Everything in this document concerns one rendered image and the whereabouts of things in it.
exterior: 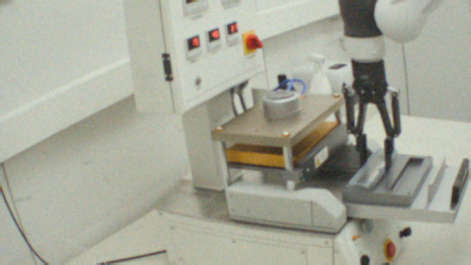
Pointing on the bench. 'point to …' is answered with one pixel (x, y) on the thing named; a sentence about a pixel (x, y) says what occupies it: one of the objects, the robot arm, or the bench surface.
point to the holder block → (395, 182)
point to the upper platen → (255, 160)
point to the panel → (356, 241)
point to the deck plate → (205, 204)
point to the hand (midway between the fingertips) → (375, 154)
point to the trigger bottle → (319, 84)
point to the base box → (244, 245)
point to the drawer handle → (459, 180)
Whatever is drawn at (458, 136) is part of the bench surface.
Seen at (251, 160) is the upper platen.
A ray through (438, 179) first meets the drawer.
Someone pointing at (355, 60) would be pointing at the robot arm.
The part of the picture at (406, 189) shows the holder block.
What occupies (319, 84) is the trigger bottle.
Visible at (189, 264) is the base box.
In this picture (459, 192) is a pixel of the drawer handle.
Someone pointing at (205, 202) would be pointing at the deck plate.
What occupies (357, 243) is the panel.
